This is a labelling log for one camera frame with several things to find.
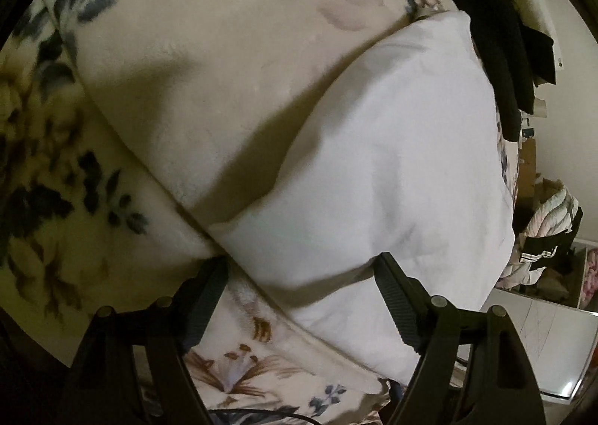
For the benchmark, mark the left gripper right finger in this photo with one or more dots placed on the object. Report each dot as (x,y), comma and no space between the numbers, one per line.
(465,374)

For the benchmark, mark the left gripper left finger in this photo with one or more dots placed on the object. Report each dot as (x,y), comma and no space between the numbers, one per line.
(129,367)

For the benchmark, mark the white t-shirt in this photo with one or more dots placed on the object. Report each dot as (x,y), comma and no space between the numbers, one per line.
(400,155)

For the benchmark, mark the black clothes on bed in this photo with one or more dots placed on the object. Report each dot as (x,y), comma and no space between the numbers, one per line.
(516,58)

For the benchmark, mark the white wardrobe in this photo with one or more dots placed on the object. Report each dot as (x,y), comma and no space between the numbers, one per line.
(559,338)

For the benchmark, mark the black striped jacket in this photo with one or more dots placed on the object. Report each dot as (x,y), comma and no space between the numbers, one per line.
(547,242)

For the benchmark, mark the pink blanket on shelf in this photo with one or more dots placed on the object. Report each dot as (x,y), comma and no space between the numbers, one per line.
(590,284)

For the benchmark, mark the white puffer jacket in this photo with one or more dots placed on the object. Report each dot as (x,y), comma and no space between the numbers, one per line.
(516,274)

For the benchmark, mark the large cardboard box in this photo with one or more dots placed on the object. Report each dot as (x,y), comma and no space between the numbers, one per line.
(533,188)

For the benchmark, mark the floral bed quilt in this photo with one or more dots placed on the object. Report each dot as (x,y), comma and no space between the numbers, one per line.
(128,128)

